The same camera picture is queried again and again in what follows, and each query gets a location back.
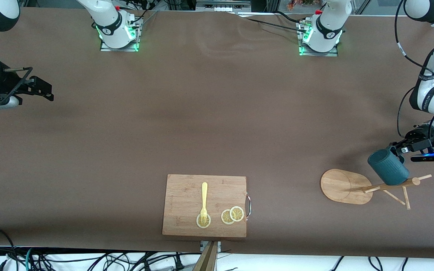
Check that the brown table cloth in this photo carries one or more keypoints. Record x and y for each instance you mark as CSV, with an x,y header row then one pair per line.
x,y
217,113

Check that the lemon slice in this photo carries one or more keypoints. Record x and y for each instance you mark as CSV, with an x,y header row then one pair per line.
x,y
208,222
225,217
236,213

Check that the yellow plastic fork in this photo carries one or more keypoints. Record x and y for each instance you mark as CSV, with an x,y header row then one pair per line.
x,y
204,195

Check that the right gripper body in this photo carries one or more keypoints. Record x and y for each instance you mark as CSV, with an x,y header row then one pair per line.
x,y
3,83

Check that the grey metal bracket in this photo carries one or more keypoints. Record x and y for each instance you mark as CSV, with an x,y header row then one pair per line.
x,y
203,245

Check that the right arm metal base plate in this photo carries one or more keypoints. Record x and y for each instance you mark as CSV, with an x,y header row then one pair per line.
x,y
119,49

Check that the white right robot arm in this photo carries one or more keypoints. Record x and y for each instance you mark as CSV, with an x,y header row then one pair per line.
x,y
109,22

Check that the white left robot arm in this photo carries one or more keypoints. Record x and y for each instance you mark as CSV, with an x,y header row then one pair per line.
x,y
330,22

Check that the wooden post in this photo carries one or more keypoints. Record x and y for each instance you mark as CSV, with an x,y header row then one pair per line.
x,y
207,259

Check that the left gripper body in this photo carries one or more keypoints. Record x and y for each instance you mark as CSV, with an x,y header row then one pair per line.
x,y
417,137

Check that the grey power strip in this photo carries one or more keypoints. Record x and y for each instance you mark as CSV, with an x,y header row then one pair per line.
x,y
220,6

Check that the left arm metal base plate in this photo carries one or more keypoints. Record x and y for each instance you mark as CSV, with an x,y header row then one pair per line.
x,y
318,54

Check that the wooden mug rack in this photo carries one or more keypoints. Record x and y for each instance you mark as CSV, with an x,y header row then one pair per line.
x,y
341,186

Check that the bamboo cutting board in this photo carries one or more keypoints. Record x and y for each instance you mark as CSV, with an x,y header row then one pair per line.
x,y
183,195

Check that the teal ribbed mug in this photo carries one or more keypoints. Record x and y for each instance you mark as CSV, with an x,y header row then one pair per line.
x,y
388,167

